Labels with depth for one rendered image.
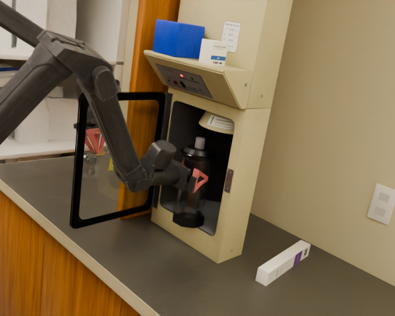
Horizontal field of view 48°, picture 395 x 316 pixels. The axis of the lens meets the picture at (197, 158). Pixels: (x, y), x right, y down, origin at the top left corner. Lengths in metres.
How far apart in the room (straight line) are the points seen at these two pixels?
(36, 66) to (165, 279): 0.68
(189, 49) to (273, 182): 0.67
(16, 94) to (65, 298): 0.90
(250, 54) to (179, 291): 0.64
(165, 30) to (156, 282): 0.68
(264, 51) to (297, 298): 0.67
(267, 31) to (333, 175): 0.59
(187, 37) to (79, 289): 0.82
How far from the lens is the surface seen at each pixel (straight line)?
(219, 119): 1.31
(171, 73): 1.29
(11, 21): 1.28
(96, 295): 1.41
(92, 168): 1.28
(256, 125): 1.26
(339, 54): 1.55
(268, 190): 1.73
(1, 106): 0.84
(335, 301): 1.35
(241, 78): 1.15
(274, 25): 1.23
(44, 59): 0.83
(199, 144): 1.31
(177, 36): 1.24
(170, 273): 1.28
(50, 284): 1.66
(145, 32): 1.39
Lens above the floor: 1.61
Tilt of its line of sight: 17 degrees down
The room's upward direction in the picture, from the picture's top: 9 degrees clockwise
